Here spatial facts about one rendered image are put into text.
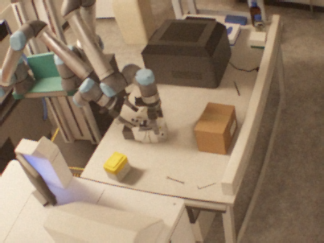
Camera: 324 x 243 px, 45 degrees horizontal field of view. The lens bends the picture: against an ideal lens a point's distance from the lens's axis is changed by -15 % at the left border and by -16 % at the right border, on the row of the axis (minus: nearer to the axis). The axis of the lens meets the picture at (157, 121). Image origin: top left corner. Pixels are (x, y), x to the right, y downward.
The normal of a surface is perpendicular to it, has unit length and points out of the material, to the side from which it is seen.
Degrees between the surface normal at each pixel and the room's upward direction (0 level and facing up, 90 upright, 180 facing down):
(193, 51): 57
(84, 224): 0
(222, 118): 0
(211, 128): 0
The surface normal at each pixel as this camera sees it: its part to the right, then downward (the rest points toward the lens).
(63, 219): -0.22, -0.73
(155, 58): -0.37, 0.68
